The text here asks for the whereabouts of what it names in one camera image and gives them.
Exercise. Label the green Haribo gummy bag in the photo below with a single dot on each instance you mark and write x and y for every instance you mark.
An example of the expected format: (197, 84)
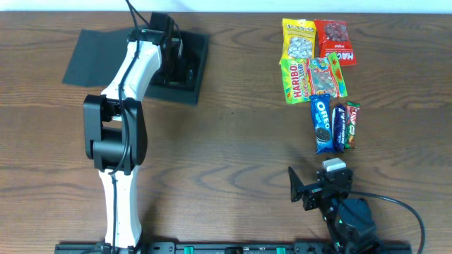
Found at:
(303, 78)

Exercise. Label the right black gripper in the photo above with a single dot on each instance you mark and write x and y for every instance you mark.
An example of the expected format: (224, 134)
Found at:
(314, 192)

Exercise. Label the yellow candy bag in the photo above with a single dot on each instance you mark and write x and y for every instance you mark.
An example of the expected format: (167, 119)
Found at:
(299, 36)

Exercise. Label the blue Oreo cookie pack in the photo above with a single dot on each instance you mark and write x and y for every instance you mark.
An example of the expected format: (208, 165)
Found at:
(320, 113)

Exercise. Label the green red Milo bar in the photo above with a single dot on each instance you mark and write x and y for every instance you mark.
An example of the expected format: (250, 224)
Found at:
(352, 110)

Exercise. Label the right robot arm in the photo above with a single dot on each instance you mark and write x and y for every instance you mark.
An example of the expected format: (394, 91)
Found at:
(349, 220)

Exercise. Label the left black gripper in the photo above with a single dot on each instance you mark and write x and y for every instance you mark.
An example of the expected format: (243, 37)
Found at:
(173, 61)

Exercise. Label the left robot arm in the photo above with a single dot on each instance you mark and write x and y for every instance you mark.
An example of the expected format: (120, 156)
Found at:
(116, 138)

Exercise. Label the black gift box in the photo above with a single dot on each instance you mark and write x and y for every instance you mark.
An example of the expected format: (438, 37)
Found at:
(98, 56)

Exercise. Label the dark blue Dairy Milk bar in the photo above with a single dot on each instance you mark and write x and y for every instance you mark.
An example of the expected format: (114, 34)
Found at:
(339, 126)

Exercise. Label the red Hacks candy bag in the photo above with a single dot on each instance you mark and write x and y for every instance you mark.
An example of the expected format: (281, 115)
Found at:
(333, 37)

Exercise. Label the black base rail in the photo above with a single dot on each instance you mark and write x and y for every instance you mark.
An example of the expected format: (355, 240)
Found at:
(223, 248)

